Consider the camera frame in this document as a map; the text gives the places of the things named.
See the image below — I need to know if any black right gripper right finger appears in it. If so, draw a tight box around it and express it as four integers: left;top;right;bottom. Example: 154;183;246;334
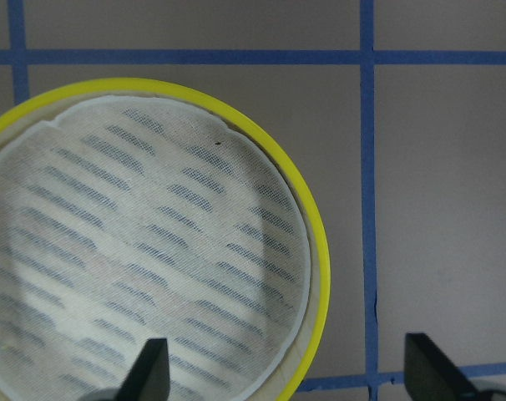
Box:
404;332;506;401

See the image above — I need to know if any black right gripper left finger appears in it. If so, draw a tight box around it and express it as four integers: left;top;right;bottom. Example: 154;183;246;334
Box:
83;338;170;401

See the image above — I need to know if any yellow steamer basket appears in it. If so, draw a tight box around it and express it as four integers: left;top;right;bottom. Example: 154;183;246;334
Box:
0;78;331;400

